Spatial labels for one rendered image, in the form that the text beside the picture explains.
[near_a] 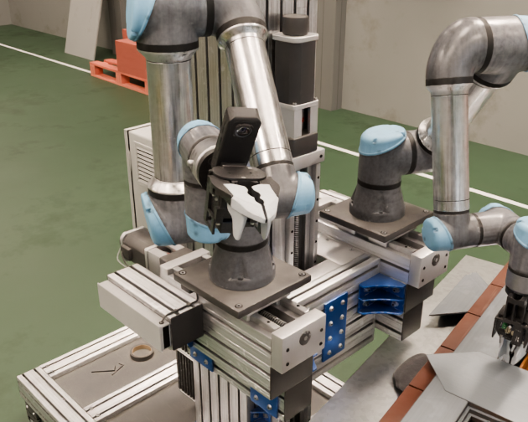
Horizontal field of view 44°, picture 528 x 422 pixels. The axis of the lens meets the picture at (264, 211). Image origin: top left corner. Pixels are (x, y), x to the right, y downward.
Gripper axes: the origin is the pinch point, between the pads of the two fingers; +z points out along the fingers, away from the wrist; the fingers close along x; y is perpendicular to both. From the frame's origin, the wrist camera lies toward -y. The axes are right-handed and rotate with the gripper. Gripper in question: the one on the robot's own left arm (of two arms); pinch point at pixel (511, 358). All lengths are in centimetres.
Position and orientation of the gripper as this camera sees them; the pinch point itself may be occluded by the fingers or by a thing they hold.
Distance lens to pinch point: 162.9
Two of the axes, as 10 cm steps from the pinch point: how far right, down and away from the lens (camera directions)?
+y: -5.9, 3.4, -7.3
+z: 0.0, 9.1, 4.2
